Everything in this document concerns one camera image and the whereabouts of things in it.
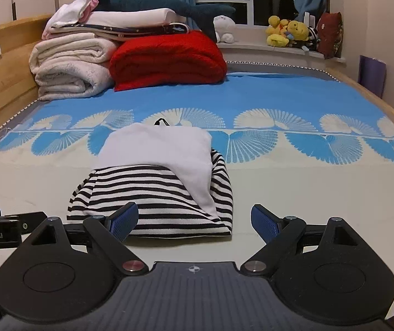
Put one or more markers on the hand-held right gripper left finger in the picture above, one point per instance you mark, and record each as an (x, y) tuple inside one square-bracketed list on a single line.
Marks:
[(124, 224)]

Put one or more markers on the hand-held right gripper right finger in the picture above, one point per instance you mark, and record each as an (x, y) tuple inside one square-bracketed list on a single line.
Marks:
[(266, 226)]

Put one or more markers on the black white striped hooded shirt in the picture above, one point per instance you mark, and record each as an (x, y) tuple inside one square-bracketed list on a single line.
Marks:
[(155, 151)]

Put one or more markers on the folded clothes pile on top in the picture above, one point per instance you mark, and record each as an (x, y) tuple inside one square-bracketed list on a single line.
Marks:
[(155, 5)]

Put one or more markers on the blue fan-patterned bed sheet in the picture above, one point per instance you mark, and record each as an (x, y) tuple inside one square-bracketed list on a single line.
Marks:
[(286, 93)]

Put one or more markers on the white fleece folded blanket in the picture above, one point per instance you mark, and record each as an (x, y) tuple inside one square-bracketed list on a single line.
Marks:
[(69, 81)]

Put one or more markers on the grey mattress pad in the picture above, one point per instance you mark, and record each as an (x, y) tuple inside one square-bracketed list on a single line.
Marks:
[(279, 70)]

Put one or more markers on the red folded blanket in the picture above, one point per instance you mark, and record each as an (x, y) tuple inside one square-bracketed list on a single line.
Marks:
[(169, 62)]

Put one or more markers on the white window sill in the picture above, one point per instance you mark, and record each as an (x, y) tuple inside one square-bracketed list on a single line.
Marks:
[(252, 50)]

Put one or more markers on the cream folded blanket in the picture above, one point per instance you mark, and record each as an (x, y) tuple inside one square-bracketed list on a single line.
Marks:
[(69, 50)]

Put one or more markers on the purple box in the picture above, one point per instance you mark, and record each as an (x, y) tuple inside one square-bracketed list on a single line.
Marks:
[(372, 76)]

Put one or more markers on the navy patterned folded cloth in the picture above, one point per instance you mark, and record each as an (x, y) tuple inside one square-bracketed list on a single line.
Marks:
[(131, 31)]

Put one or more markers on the striped plush toy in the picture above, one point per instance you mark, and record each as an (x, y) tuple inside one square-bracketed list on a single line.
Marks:
[(314, 38)]

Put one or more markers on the yellow duck plush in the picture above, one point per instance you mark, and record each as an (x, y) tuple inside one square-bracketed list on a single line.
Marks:
[(277, 29)]

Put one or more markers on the yellow square plush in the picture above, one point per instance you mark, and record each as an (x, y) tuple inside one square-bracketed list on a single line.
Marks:
[(297, 31)]

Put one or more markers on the dark red cushion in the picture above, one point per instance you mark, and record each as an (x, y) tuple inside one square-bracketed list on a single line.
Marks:
[(330, 34)]

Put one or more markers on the white plush toy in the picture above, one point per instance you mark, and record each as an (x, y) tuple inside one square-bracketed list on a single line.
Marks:
[(225, 27)]

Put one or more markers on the white folded sheet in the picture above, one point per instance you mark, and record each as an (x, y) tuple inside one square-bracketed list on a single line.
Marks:
[(131, 15)]

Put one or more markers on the pink and white cloth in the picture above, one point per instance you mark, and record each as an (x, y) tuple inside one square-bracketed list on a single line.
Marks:
[(72, 10)]

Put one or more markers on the wooden bed frame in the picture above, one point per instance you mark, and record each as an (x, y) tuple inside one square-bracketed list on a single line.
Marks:
[(3, 86)]

